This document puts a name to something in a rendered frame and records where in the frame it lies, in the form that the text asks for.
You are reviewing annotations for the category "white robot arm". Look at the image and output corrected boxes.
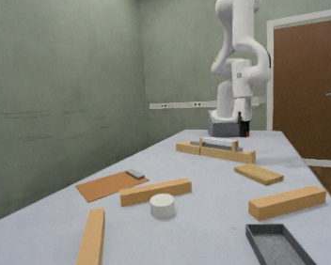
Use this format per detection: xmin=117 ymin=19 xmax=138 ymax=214
xmin=212 ymin=0 xmax=272 ymax=121

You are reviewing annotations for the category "brown wooden board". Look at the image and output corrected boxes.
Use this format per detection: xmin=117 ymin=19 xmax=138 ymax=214
xmin=234 ymin=164 xmax=284 ymax=186

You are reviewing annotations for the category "white short cylinder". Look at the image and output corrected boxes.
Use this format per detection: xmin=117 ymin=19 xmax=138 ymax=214
xmin=150 ymin=194 xmax=175 ymax=219

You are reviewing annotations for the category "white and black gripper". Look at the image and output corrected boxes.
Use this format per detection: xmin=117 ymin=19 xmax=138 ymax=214
xmin=234 ymin=98 xmax=252 ymax=137

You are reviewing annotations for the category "tan wooden bar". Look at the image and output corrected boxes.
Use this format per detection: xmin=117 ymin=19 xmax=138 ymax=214
xmin=76 ymin=208 xmax=105 ymax=265
xmin=119 ymin=178 xmax=192 ymax=207
xmin=248 ymin=185 xmax=326 ymax=221

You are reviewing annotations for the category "tan wooden base plank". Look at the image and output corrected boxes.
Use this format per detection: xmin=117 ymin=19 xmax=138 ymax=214
xmin=176 ymin=136 xmax=256 ymax=164

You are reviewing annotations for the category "brown clipboard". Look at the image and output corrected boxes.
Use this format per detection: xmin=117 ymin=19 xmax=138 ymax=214
xmin=75 ymin=169 xmax=150 ymax=203

